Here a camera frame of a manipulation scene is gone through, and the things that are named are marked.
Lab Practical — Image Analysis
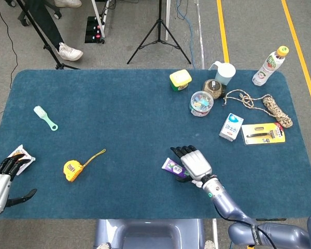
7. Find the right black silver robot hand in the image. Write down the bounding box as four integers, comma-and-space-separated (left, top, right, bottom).
170, 145, 213, 184

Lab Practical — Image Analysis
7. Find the purple toothpaste tube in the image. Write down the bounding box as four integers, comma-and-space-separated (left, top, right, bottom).
161, 157, 203, 188

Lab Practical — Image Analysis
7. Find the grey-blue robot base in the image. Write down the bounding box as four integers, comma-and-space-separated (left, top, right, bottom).
93, 219, 206, 249

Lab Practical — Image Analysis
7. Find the small white blue carton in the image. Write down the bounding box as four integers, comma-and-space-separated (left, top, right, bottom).
219, 113, 244, 142

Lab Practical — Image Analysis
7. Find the drink bottle yellow cap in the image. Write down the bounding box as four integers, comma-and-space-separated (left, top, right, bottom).
251, 46, 290, 87

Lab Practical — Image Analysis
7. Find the white snack packet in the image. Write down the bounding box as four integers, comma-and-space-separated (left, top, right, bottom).
6, 144, 36, 176

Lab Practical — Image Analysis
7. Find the clear tub of clips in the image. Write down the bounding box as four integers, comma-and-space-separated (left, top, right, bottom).
189, 90, 214, 117

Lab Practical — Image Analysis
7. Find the razor in yellow package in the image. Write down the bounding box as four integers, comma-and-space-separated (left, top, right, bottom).
241, 122, 286, 145

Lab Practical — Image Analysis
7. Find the yellow tape measure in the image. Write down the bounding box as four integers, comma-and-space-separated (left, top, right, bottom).
63, 148, 107, 183

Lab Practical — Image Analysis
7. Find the glass jar black lid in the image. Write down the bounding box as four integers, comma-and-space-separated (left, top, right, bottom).
202, 79, 227, 100

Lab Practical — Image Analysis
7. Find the green container yellow lid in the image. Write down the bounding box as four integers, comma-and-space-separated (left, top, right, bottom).
169, 70, 193, 92

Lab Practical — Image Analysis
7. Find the mint green small brush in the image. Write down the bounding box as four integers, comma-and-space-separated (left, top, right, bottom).
33, 105, 59, 132

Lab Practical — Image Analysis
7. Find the blue carpet table mat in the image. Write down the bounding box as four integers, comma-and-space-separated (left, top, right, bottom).
0, 68, 311, 220

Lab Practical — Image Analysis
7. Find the light blue plastic pitcher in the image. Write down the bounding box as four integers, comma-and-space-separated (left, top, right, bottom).
208, 61, 236, 86

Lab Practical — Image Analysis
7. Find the black tripod stand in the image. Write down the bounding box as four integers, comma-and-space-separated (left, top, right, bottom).
126, 0, 192, 65

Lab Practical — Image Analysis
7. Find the white sneaker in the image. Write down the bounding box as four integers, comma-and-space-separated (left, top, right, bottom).
56, 42, 84, 62
53, 0, 82, 8

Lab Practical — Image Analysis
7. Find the person's leg white shoe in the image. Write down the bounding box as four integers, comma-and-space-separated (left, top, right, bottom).
15, 0, 81, 70

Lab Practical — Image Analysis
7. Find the black office chair base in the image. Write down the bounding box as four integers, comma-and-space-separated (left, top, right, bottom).
4, 0, 63, 26

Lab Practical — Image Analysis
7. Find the person's black trouser leg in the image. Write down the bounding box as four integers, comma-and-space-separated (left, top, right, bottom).
24, 0, 65, 50

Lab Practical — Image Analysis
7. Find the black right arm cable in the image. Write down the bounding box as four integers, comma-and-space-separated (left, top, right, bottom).
214, 204, 277, 249

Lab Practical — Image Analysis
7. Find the braided beige rope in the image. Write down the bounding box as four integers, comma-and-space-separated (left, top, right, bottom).
222, 89, 293, 128

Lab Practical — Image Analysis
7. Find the blue floor cable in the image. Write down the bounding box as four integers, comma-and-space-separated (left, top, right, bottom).
176, 0, 197, 70

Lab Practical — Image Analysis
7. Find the thin black floor cable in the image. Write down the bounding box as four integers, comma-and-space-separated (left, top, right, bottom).
0, 0, 19, 89

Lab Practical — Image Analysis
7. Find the white upright post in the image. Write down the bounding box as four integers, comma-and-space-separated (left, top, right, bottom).
165, 0, 172, 42

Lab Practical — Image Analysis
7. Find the white slanted frame leg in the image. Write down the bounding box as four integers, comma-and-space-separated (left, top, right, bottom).
90, 0, 111, 38

